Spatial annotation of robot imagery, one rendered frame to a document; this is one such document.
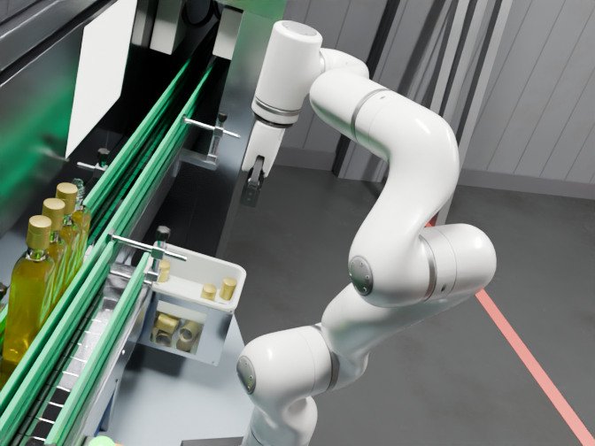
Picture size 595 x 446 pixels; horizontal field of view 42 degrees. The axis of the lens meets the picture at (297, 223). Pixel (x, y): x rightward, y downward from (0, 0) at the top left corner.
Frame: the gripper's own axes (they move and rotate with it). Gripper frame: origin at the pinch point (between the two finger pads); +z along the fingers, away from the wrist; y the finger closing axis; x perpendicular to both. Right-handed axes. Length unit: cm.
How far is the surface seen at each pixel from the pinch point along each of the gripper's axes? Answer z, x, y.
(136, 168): 31, -31, -49
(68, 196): 3.5, -29.0, 14.9
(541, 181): 126, 179, -363
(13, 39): -18.9, -42.8, 10.1
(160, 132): 31, -31, -73
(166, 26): 11, -41, -102
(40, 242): 5.8, -29.0, 26.5
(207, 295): 38.4, -3.4, -16.3
